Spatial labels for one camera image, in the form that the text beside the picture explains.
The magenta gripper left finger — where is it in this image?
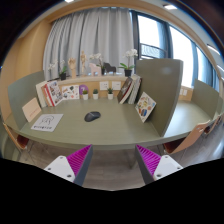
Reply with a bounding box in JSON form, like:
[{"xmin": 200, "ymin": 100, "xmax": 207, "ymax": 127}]
[{"xmin": 45, "ymin": 145, "xmax": 93, "ymax": 186}]

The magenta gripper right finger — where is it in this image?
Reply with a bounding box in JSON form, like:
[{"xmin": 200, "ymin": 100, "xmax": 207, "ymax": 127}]
[{"xmin": 135, "ymin": 145, "xmax": 182, "ymax": 184}]

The black computer mouse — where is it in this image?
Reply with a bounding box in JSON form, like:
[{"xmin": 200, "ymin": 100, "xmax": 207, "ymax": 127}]
[{"xmin": 84, "ymin": 111, "xmax": 101, "ymax": 122}]

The wooden chair right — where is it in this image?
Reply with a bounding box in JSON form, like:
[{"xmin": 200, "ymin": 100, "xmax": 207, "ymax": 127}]
[{"xmin": 163, "ymin": 115, "xmax": 221, "ymax": 154}]

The wooden chair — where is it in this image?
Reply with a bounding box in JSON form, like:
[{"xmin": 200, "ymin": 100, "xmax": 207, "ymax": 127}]
[
  {"xmin": 3, "ymin": 124, "xmax": 29, "ymax": 152},
  {"xmin": 163, "ymin": 115, "xmax": 221, "ymax": 154}
]

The white printed paper sheet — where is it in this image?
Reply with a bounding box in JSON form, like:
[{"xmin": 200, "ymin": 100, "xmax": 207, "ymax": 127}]
[{"xmin": 31, "ymin": 114, "xmax": 63, "ymax": 132}]

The wooden chair left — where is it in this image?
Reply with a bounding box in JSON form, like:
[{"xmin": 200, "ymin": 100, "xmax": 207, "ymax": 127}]
[{"xmin": 3, "ymin": 124, "xmax": 29, "ymax": 152}]

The colourful illustrated picture book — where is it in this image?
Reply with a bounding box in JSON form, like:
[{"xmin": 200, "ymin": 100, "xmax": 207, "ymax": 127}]
[{"xmin": 135, "ymin": 92, "xmax": 156, "ymax": 122}]

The beige card leaning left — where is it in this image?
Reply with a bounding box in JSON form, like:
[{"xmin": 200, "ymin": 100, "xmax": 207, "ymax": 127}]
[{"xmin": 22, "ymin": 97, "xmax": 41, "ymax": 122}]

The small potted plant left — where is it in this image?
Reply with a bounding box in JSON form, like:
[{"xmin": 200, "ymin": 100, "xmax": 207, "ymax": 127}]
[{"xmin": 82, "ymin": 90, "xmax": 88, "ymax": 100}]

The small potted plant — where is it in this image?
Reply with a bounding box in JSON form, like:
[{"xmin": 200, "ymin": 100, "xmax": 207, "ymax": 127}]
[
  {"xmin": 107, "ymin": 88, "xmax": 113, "ymax": 100},
  {"xmin": 93, "ymin": 89, "xmax": 99, "ymax": 100},
  {"xmin": 82, "ymin": 90, "xmax": 88, "ymax": 100}
]

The red white leaning book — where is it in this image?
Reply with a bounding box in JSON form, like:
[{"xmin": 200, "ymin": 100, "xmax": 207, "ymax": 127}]
[{"xmin": 45, "ymin": 81, "xmax": 63, "ymax": 106}]

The white illustrated card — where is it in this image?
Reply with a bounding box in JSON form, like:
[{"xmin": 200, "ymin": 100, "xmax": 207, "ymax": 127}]
[{"xmin": 62, "ymin": 85, "xmax": 79, "ymax": 100}]

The small potted plant middle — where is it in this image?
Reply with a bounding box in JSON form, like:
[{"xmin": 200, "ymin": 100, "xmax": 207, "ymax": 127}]
[{"xmin": 93, "ymin": 89, "xmax": 99, "ymax": 100}]

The purple round ornament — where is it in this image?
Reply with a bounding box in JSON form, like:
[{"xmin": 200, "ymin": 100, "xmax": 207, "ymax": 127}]
[{"xmin": 79, "ymin": 84, "xmax": 89, "ymax": 95}]

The dark leaning book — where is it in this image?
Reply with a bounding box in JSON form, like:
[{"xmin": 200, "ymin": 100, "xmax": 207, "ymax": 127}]
[{"xmin": 117, "ymin": 77, "xmax": 133, "ymax": 104}]

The small potted plant right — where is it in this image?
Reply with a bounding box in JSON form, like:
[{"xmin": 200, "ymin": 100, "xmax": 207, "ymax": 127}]
[{"xmin": 107, "ymin": 88, "xmax": 113, "ymax": 100}]

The white leaning book left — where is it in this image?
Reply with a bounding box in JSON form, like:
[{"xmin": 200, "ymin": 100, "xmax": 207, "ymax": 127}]
[{"xmin": 36, "ymin": 81, "xmax": 47, "ymax": 108}]

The green right desk divider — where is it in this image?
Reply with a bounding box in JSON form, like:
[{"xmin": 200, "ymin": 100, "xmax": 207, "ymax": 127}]
[{"xmin": 136, "ymin": 58, "xmax": 183, "ymax": 136}]

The green desk divider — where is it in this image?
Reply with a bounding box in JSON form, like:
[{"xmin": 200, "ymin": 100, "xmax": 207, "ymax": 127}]
[
  {"xmin": 136, "ymin": 58, "xmax": 183, "ymax": 136},
  {"xmin": 8, "ymin": 71, "xmax": 45, "ymax": 129}
]

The white leaning books stack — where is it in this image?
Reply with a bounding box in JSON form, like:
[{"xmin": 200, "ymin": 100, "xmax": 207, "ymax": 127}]
[{"xmin": 128, "ymin": 75, "xmax": 142, "ymax": 104}]

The white orchid left pot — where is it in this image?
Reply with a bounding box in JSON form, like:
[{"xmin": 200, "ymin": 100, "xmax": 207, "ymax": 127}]
[{"xmin": 48, "ymin": 60, "xmax": 67, "ymax": 80}]

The white orchid pot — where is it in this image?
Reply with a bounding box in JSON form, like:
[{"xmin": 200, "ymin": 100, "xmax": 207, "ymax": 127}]
[
  {"xmin": 120, "ymin": 49, "xmax": 138, "ymax": 77},
  {"xmin": 48, "ymin": 60, "xmax": 67, "ymax": 80}
]

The green left desk divider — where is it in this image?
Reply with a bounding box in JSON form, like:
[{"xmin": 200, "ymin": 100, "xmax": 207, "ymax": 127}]
[{"xmin": 8, "ymin": 71, "xmax": 45, "ymax": 129}]

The white orchid right pot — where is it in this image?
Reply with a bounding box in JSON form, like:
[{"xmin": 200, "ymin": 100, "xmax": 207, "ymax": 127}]
[{"xmin": 120, "ymin": 49, "xmax": 138, "ymax": 77}]

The pink animal figurine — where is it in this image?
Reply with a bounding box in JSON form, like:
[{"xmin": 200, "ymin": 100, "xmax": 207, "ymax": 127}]
[{"xmin": 89, "ymin": 63, "xmax": 102, "ymax": 76}]

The black horse figurine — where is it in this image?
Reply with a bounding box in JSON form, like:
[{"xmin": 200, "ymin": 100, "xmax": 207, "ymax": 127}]
[{"xmin": 102, "ymin": 63, "xmax": 116, "ymax": 73}]

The wooden hand model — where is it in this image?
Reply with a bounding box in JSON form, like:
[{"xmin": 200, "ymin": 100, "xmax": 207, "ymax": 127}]
[{"xmin": 68, "ymin": 58, "xmax": 76, "ymax": 79}]

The wooden artist mannequin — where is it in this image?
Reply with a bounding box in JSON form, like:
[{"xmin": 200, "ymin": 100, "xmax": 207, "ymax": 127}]
[{"xmin": 80, "ymin": 50, "xmax": 87, "ymax": 74}]

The white orchid middle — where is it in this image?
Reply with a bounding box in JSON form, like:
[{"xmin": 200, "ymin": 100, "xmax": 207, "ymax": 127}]
[{"xmin": 90, "ymin": 53, "xmax": 104, "ymax": 68}]

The grey curtain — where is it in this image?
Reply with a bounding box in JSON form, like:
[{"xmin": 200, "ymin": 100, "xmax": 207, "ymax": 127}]
[{"xmin": 43, "ymin": 7, "xmax": 134, "ymax": 80}]

